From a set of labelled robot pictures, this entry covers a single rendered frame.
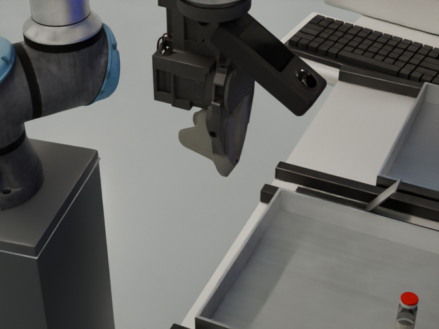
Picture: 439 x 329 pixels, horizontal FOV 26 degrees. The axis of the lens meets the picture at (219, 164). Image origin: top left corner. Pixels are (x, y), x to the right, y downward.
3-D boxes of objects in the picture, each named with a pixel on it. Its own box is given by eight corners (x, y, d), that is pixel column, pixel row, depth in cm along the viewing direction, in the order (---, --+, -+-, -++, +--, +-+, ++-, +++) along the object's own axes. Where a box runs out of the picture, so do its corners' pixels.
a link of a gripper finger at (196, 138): (186, 163, 103) (184, 92, 98) (236, 177, 101) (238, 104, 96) (174, 179, 101) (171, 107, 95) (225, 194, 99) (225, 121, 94)
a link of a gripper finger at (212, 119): (222, 135, 99) (222, 64, 94) (238, 139, 99) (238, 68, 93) (203, 160, 96) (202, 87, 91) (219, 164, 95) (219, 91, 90)
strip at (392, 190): (396, 213, 128) (402, 179, 125) (390, 226, 126) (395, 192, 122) (298, 187, 133) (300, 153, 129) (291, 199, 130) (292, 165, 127)
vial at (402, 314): (416, 322, 112) (421, 296, 109) (411, 335, 110) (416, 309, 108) (398, 316, 113) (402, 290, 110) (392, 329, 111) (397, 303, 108)
